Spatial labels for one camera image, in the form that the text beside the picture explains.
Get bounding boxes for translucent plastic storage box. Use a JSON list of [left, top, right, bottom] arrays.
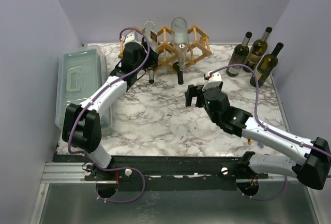
[[55, 45, 109, 130]]

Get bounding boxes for clear round glass bottle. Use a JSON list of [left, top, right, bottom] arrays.
[[171, 17, 189, 71]]

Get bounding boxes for clear square glass bottle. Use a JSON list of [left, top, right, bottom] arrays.
[[143, 21, 158, 53]]

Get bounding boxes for green wine bottle brown label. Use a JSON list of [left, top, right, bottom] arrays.
[[147, 64, 158, 84]]

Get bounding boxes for green bottle in rack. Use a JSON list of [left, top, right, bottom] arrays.
[[172, 62, 184, 85]]

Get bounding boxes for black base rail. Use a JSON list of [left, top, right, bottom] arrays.
[[84, 153, 269, 191]]

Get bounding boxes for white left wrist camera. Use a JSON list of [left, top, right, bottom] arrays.
[[120, 32, 139, 45]]

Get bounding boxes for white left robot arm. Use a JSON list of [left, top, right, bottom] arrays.
[[62, 41, 158, 180]]

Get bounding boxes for tall green bottle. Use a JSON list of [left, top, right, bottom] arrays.
[[245, 27, 273, 70]]

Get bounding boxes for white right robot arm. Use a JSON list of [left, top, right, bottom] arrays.
[[185, 85, 330, 190]]

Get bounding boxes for wooden lattice wine rack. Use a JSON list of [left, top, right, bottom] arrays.
[[117, 25, 213, 71]]

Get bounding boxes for green bottle silver neck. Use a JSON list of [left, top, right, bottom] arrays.
[[226, 32, 252, 77]]

